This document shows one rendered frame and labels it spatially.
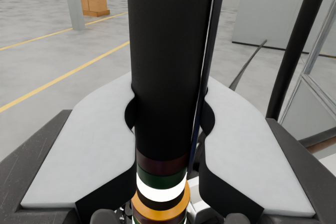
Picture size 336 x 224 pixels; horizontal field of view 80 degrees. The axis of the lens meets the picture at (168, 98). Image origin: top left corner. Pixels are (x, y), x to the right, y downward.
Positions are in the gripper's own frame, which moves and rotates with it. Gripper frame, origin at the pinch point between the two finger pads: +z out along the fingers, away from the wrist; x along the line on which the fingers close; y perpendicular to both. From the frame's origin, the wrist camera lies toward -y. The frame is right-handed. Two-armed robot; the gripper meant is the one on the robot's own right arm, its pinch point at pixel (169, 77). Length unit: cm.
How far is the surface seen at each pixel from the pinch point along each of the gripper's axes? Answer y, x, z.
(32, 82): 152, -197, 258
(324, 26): 19, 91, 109
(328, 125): 58, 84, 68
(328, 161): 26.6, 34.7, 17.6
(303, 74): 48, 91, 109
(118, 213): 28.8, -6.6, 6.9
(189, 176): 25.4, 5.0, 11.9
